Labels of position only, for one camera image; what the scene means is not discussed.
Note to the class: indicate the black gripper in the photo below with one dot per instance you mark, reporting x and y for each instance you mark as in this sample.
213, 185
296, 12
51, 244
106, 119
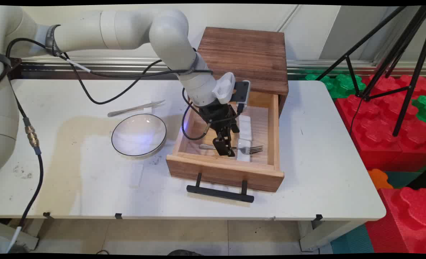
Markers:
216, 113

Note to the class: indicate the serrated steel table knife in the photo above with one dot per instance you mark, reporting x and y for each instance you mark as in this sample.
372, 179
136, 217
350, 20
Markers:
133, 109

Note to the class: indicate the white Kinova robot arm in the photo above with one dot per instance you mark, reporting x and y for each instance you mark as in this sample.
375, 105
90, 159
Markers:
169, 36

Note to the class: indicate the white ceramic cutlery rest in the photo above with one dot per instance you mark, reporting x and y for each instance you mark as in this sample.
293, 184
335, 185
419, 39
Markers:
243, 155
245, 127

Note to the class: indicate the steel fork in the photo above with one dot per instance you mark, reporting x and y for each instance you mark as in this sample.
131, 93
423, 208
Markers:
254, 149

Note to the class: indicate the dark wooden drawer cabinet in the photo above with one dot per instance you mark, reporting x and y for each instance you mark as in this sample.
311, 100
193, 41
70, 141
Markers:
245, 57

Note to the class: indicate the white bowl with dark rim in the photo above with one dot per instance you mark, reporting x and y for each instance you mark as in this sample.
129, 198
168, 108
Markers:
139, 136

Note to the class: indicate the white table leg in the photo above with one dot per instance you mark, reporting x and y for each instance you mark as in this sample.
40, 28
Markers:
321, 235

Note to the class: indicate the large red foam block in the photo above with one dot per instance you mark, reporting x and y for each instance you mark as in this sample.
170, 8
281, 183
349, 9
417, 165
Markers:
382, 126

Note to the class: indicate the orange foam block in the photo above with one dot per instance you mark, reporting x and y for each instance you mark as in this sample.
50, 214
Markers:
378, 178

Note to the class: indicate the teal foam mat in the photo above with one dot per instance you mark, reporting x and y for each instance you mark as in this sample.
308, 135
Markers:
353, 241

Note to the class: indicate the black tripod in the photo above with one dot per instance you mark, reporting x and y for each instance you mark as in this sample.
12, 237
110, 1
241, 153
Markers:
400, 50

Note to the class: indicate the small green foam block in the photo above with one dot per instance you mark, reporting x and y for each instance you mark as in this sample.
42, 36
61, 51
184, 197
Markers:
424, 108

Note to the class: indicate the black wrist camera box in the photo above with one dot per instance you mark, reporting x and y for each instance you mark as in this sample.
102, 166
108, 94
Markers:
241, 91

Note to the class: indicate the white ribbed camera mount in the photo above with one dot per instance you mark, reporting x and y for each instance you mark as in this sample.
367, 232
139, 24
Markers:
224, 87

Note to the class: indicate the metal window rail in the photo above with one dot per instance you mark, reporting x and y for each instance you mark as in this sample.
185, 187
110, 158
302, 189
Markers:
101, 64

